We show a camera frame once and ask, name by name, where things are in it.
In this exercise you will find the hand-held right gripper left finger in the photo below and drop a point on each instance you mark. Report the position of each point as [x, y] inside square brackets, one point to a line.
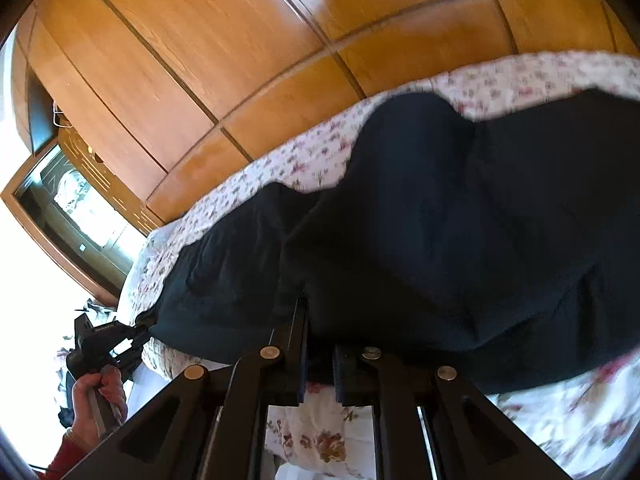
[303, 360]

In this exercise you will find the floral bedsheet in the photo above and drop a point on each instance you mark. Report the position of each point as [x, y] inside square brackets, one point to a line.
[545, 420]

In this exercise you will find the wooden wardrobe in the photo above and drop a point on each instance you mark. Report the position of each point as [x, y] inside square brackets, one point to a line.
[200, 60]

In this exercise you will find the wooden framed window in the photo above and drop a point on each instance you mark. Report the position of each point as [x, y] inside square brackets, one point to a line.
[75, 210]

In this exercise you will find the dark pants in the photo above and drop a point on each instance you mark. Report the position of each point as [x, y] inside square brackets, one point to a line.
[425, 235]

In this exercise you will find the person's left hand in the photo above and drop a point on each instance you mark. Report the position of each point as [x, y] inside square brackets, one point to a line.
[95, 410]

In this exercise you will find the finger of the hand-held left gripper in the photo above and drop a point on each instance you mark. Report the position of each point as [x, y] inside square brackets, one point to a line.
[134, 334]

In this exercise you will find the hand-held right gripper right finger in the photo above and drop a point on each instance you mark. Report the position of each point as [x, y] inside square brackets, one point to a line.
[340, 375]

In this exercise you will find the white mattress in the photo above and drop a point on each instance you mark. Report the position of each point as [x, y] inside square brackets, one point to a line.
[147, 385]

